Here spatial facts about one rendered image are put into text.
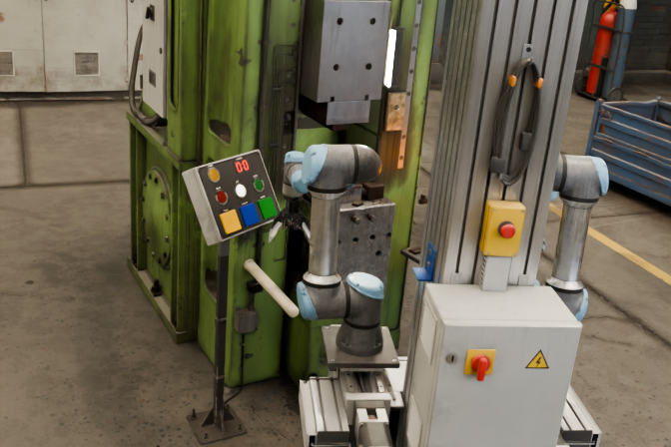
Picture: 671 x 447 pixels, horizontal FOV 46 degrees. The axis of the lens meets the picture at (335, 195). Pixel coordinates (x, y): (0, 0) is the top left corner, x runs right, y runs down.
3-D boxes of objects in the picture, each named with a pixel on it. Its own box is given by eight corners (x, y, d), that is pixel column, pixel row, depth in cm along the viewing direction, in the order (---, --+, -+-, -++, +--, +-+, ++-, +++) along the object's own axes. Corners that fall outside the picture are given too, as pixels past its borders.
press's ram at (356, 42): (397, 98, 332) (408, 1, 318) (317, 103, 314) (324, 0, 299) (348, 76, 366) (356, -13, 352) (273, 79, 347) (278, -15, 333)
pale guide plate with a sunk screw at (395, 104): (402, 130, 354) (406, 93, 348) (385, 131, 349) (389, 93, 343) (399, 129, 355) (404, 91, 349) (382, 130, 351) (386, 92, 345)
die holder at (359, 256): (385, 294, 359) (395, 203, 343) (311, 308, 341) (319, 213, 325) (328, 245, 404) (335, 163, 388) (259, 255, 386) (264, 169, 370)
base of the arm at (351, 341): (386, 356, 244) (389, 328, 241) (338, 356, 242) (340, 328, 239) (378, 331, 258) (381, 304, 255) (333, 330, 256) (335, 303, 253)
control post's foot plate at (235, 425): (250, 433, 332) (251, 415, 329) (200, 447, 322) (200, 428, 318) (231, 404, 350) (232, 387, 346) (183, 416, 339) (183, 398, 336)
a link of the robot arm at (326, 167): (349, 325, 239) (360, 148, 225) (301, 327, 235) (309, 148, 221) (338, 309, 250) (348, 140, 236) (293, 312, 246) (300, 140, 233)
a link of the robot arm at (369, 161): (394, 142, 230) (348, 163, 277) (357, 141, 227) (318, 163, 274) (395, 181, 229) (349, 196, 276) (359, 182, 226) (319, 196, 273)
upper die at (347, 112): (368, 122, 329) (370, 100, 325) (326, 125, 319) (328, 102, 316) (322, 97, 363) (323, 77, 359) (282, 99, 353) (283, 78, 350)
